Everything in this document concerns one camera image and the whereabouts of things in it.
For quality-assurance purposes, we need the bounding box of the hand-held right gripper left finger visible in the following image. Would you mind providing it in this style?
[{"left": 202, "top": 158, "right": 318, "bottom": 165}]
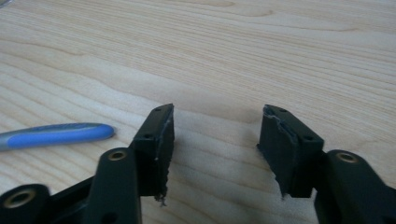
[{"left": 129, "top": 103, "right": 176, "bottom": 207}]

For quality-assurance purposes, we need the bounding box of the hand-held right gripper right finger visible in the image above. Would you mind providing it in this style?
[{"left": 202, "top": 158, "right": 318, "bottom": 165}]
[{"left": 256, "top": 104, "right": 325, "bottom": 200}]

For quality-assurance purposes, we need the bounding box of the blue toothbrush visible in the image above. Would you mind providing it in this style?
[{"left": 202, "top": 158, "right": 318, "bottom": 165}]
[{"left": 0, "top": 122, "right": 116, "bottom": 153}]

